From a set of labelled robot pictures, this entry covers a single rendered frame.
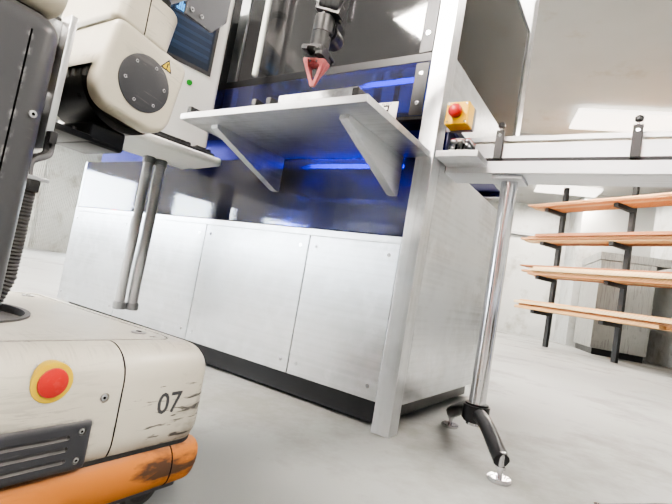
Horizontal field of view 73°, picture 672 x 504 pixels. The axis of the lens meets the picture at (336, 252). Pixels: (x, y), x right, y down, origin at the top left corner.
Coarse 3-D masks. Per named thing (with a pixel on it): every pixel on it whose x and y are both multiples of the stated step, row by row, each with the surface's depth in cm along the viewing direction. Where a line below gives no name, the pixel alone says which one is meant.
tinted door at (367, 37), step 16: (352, 0) 168; (368, 0) 164; (384, 0) 160; (400, 0) 157; (416, 0) 153; (352, 16) 167; (368, 16) 163; (384, 16) 159; (400, 16) 156; (416, 16) 152; (352, 32) 166; (368, 32) 162; (384, 32) 158; (400, 32) 155; (416, 32) 151; (352, 48) 165; (368, 48) 161; (384, 48) 157; (400, 48) 154; (416, 48) 150; (336, 64) 168
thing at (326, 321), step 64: (448, 192) 154; (192, 256) 193; (256, 256) 173; (320, 256) 157; (384, 256) 144; (448, 256) 160; (128, 320) 211; (192, 320) 187; (256, 320) 168; (320, 320) 153; (384, 320) 140; (448, 320) 167; (448, 384) 175
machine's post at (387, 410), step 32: (448, 0) 145; (448, 32) 144; (448, 64) 142; (448, 96) 145; (416, 160) 143; (416, 192) 141; (416, 224) 139; (416, 256) 138; (416, 288) 140; (384, 352) 139; (384, 384) 137; (384, 416) 135
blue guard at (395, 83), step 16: (416, 64) 148; (304, 80) 174; (320, 80) 170; (336, 80) 166; (352, 80) 162; (368, 80) 158; (384, 80) 154; (400, 80) 151; (224, 96) 198; (240, 96) 193; (256, 96) 187; (272, 96) 182; (384, 96) 153; (400, 96) 150; (400, 112) 149
